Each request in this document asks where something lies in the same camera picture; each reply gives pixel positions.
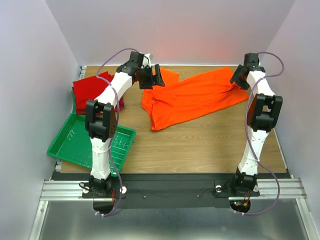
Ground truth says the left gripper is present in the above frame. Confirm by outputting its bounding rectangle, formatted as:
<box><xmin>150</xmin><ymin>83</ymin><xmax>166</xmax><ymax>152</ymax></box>
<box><xmin>138</xmin><ymin>65</ymin><xmax>166</xmax><ymax>91</ymax></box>

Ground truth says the orange t shirt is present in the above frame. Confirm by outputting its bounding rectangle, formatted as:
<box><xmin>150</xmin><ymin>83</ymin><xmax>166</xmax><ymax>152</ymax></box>
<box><xmin>141</xmin><ymin>67</ymin><xmax>249</xmax><ymax>131</ymax></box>

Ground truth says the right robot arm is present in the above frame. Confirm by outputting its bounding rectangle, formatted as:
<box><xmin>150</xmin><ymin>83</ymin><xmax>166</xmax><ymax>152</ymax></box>
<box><xmin>230</xmin><ymin>52</ymin><xmax>283</xmax><ymax>195</ymax></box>

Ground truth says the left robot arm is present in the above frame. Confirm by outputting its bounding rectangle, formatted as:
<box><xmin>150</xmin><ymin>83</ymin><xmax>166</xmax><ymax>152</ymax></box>
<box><xmin>83</xmin><ymin>51</ymin><xmax>165</xmax><ymax>197</ymax></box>

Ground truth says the folded dark red t shirt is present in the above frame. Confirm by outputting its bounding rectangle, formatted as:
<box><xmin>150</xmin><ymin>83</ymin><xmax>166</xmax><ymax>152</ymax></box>
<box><xmin>71</xmin><ymin>84</ymin><xmax>125</xmax><ymax>116</ymax></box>

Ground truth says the green plastic tray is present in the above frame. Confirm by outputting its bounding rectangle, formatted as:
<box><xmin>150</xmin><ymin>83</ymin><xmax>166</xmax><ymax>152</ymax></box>
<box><xmin>47</xmin><ymin>94</ymin><xmax>136</xmax><ymax>172</ymax></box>

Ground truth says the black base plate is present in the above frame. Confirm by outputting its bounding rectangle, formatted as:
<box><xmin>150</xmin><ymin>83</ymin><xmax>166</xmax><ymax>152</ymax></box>
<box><xmin>41</xmin><ymin>173</ymin><xmax>246</xmax><ymax>216</ymax></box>

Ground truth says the aluminium frame rail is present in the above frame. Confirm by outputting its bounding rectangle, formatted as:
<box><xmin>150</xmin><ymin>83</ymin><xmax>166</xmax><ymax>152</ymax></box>
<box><xmin>30</xmin><ymin>161</ymin><xmax>308</xmax><ymax>240</ymax></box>

